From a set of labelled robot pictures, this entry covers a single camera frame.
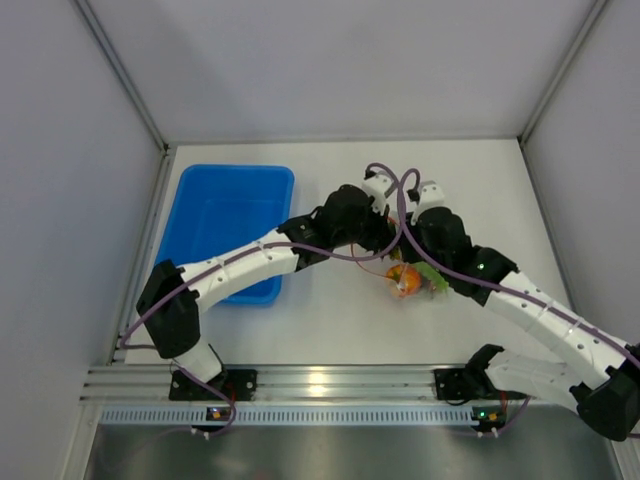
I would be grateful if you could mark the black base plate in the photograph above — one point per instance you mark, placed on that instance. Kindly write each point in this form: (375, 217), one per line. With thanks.
(215, 385)
(463, 385)

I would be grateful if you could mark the clear zip top bag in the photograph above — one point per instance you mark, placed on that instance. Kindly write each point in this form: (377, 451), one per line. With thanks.
(381, 275)

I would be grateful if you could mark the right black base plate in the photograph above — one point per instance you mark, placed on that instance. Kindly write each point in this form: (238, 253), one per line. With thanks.
(463, 385)

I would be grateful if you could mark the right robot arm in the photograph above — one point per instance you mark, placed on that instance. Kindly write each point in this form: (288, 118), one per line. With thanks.
(596, 375)

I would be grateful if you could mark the blue plastic bin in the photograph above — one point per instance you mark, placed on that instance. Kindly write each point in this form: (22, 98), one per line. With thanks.
(219, 208)

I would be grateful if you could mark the fake green grapes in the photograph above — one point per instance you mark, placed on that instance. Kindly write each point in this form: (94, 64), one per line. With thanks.
(436, 283)

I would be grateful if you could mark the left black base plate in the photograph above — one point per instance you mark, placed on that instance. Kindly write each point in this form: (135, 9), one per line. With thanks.
(215, 385)

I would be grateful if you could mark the fake pineapple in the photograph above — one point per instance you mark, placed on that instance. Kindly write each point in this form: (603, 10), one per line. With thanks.
(395, 253)

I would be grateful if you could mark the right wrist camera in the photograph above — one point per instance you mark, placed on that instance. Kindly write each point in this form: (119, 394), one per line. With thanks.
(426, 195)

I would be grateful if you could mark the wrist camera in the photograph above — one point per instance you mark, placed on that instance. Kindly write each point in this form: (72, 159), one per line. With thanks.
(426, 195)
(379, 187)

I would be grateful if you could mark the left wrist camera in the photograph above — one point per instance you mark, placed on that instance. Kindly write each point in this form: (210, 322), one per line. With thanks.
(379, 187)

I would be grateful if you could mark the aluminium mounting rail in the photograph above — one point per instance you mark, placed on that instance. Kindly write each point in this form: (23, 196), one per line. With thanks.
(141, 384)

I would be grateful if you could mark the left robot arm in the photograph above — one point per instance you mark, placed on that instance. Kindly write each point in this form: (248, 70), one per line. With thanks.
(174, 297)

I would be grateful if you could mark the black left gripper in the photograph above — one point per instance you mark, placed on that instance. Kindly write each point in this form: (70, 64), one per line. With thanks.
(379, 233)

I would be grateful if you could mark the slotted cable duct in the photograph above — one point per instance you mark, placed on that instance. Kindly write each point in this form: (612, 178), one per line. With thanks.
(291, 416)

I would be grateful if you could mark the fake orange peach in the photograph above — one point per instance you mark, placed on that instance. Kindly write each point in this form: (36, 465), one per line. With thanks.
(403, 281)

